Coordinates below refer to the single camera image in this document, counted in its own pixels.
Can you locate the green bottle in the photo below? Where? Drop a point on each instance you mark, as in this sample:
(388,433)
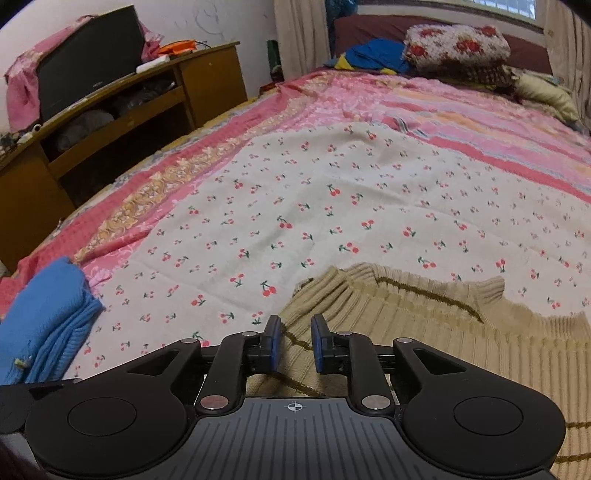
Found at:
(274,60)

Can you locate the dark red headboard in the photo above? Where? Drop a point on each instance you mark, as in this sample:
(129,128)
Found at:
(383,27)

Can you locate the wooden cabinet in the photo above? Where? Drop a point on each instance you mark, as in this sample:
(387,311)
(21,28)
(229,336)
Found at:
(106,129)

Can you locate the blue plastic bag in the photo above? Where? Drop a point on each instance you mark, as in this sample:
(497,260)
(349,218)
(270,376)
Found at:
(340,8)

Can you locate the red floral pillow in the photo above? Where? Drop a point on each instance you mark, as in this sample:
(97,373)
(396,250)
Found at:
(455,46)

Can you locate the blue and yellow clothing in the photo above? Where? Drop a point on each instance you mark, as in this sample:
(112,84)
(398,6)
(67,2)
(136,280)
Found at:
(369,55)

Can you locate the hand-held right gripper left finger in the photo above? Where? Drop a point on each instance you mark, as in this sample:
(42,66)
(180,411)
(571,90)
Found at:
(273,344)

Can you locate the white flat box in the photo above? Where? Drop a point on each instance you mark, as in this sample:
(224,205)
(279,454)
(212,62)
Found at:
(152,64)

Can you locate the beige curtain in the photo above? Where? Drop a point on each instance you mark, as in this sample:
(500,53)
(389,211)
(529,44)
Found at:
(300,37)

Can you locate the orange item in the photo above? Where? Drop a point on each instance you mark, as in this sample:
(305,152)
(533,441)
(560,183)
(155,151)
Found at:
(178,47)

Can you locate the barred window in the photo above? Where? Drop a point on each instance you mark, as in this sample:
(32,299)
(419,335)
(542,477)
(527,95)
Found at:
(508,9)

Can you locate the pink floral cover cloth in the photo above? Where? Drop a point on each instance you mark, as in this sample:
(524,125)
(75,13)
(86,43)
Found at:
(25,78)

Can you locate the black television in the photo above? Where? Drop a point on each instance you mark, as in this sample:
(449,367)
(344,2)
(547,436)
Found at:
(87,64)

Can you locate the beige striped knit sweater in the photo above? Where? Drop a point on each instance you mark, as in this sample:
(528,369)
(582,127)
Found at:
(508,350)

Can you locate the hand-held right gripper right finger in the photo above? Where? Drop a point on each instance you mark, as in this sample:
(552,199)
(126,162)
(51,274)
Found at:
(317,344)

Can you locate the blue knit sweater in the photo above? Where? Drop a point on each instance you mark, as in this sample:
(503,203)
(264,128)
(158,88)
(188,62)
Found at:
(46,318)

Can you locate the pale green pillow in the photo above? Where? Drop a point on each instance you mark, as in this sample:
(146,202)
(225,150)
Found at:
(545,92)

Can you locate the pink cherry print bed sheet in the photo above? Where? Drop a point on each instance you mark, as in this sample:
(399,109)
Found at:
(351,184)

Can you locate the grey cloth bundle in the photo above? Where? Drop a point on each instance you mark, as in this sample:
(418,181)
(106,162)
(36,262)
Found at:
(85,127)

